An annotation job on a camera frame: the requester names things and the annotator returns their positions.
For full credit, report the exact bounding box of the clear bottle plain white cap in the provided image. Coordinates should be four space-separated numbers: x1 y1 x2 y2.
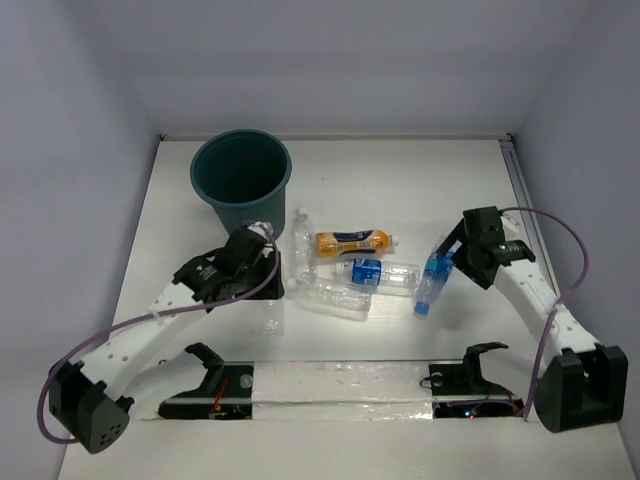
256 299 285 337

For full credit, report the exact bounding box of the clear bottle blue-white cap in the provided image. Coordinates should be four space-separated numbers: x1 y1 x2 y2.
286 278 372 321

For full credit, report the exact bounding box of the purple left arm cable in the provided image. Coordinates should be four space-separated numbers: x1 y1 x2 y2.
38 224 281 446

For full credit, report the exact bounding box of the blue label water bottle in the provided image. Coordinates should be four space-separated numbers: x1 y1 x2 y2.
333 258 420 297

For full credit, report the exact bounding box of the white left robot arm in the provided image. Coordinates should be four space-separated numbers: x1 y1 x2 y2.
37 221 282 454

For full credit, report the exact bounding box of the orange label drink bottle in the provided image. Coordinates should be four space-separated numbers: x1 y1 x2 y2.
315 230 399 258

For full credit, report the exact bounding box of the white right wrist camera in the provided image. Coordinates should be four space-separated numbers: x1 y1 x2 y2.
501 214 520 240

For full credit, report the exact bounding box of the upright-lying clear ribbed bottle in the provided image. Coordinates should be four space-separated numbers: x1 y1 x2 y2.
292 208 317 285

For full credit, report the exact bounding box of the dark green plastic bin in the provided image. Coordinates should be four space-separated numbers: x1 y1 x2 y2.
190 130 292 237

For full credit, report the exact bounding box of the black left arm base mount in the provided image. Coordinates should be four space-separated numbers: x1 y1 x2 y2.
157 342 255 420

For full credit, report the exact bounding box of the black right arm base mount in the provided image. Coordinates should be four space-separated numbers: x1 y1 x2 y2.
419 342 524 419

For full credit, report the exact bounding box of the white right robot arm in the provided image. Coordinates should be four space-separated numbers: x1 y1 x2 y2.
437 206 628 433

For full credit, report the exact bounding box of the blue cap water bottle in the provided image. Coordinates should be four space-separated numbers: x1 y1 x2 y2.
414 235 459 317

